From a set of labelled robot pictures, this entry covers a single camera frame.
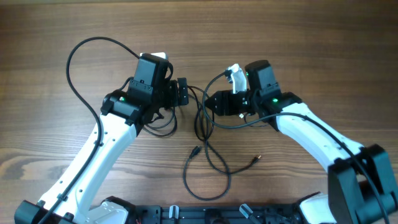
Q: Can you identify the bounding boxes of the thin black USB cable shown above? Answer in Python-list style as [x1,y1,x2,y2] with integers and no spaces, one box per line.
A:
[182,145,232,202]

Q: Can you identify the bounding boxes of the thick black USB cable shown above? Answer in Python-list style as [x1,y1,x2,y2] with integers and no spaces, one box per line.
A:
[142,85,262,175]

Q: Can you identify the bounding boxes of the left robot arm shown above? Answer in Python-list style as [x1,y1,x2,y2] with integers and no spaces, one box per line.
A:
[14,52,187,223]

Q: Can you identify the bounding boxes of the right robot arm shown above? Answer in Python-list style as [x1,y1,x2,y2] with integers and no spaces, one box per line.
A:
[202,60,397,223]

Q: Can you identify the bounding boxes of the right camera black cable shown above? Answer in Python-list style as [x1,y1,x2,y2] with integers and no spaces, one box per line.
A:
[201,71,391,224]

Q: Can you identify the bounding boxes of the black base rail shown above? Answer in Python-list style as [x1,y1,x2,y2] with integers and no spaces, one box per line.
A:
[104,196,308,224]

